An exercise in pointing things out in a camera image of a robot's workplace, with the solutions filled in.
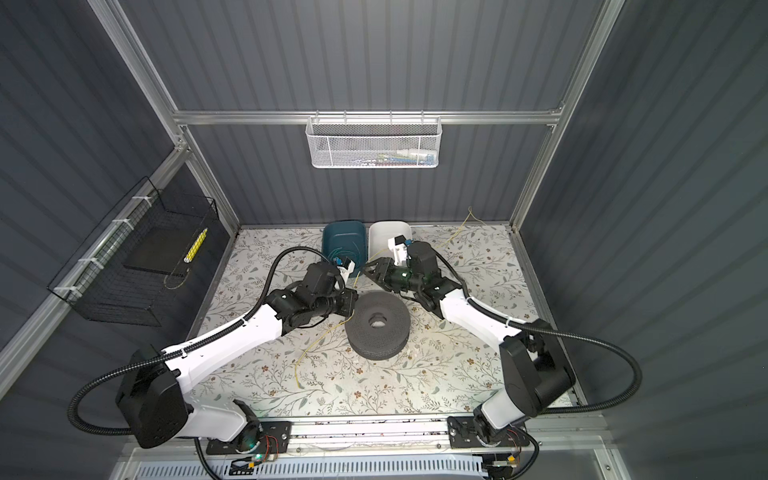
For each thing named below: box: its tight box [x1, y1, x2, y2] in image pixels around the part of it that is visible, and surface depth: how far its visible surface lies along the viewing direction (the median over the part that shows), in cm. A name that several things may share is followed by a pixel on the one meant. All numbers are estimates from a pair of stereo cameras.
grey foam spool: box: [345, 291, 411, 361], surface depth 90 cm
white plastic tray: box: [368, 221, 412, 262], surface depth 115 cm
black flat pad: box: [123, 226, 204, 277], surface depth 77 cm
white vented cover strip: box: [135, 457, 487, 480], surface depth 72 cm
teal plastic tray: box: [322, 221, 367, 278], surface depth 115 cm
